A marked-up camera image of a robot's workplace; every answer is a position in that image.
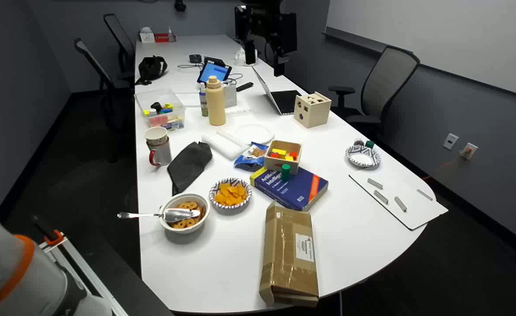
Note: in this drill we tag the metal spoon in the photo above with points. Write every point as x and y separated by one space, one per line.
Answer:
136 215

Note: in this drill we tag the small green cap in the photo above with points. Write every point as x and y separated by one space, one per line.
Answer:
367 143

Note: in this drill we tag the brown cardboard box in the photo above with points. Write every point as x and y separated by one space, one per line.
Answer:
287 258

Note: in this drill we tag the flat white board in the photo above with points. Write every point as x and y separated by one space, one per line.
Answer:
413 214

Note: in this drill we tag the white plate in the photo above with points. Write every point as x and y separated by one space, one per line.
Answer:
252 135

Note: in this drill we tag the black bag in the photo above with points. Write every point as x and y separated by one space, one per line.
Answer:
151 68

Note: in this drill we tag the small spray bottle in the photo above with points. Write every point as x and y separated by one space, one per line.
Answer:
202 101

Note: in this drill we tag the white bowl of pretzels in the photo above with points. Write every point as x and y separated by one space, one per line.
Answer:
181 226

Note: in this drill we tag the white plastic bag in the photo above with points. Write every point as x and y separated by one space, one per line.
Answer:
239 57

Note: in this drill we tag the clear plastic toy bin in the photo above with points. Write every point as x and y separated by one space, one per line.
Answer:
162 115

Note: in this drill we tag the beige wall outlet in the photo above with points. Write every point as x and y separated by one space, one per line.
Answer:
469 152

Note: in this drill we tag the dark grey cloth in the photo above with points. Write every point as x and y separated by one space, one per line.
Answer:
188 164

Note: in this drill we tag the green cylinder block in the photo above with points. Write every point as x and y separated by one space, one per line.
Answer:
285 171

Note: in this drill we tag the grey laptop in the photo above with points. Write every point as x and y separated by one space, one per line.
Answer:
285 101

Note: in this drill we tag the white wall outlet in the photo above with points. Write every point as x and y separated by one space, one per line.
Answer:
452 142

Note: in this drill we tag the grey carton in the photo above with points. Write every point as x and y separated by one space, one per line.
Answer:
230 94

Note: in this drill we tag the yellow block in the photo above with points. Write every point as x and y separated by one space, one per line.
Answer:
259 175

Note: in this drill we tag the tablet with blue screen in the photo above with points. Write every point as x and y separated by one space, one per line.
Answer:
215 71

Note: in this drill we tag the black office chair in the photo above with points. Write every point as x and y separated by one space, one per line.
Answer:
94 64
118 33

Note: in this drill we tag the grey mesh office chair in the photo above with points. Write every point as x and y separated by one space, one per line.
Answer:
387 80

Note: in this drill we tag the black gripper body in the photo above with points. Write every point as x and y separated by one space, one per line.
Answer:
267 28

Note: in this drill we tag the tan bottle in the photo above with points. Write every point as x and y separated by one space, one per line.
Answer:
216 107

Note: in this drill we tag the wooden shape sorter cube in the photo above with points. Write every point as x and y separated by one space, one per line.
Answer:
311 112

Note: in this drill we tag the wall whiteboard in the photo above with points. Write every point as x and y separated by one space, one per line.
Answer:
445 36

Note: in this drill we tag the black marker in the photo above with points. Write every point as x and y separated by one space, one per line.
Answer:
244 87

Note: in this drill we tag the white stand with red clamp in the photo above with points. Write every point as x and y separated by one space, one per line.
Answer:
57 240

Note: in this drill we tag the blue snack bag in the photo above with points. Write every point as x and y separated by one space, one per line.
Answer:
250 159

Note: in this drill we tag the blue book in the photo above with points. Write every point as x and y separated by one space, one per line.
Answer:
295 189

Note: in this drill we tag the patterned bowl of orange snacks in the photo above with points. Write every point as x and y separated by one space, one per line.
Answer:
230 194

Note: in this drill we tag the red and white box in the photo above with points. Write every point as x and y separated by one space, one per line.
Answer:
164 38

